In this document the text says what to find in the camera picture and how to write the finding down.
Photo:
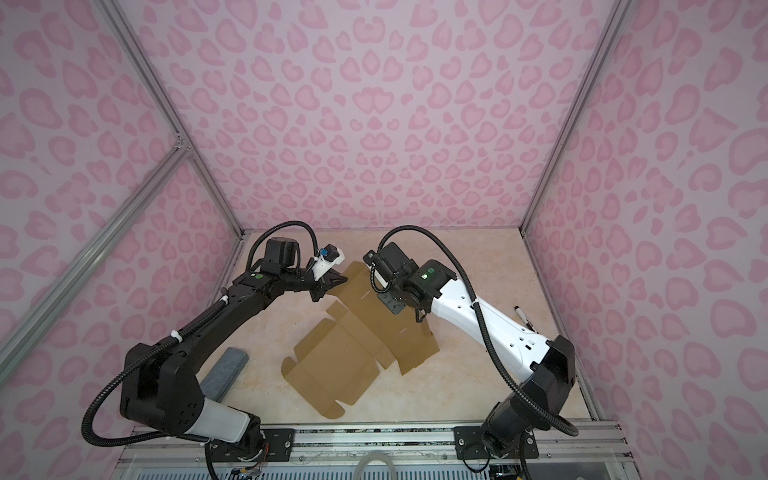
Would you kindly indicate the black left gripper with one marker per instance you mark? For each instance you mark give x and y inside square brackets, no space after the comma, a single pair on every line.
[324,283]

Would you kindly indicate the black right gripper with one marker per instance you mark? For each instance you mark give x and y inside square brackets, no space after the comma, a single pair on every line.
[390,304]

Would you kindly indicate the brown cardboard paper box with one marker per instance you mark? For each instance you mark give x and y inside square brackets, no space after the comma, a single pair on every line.
[341,357]

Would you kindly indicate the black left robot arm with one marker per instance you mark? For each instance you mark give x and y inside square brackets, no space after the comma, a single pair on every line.
[164,393]

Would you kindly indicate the black marker pen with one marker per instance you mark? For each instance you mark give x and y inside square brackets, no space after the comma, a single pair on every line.
[524,318]

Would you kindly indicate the grey whiteboard eraser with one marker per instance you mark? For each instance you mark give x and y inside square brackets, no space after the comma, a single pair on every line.
[219,380]

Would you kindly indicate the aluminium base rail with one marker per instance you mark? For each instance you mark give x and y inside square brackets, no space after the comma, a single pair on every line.
[406,450]

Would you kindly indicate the diagonal aluminium frame bar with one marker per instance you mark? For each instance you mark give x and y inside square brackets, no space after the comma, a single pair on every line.
[38,320]

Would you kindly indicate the aluminium frame post left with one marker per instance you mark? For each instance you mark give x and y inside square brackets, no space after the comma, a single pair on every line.
[129,42]

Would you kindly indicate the aluminium frame post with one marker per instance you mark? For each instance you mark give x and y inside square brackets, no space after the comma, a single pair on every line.
[608,39]
[129,42]

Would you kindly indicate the aluminium frame post right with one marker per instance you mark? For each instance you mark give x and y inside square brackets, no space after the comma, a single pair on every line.
[608,39]

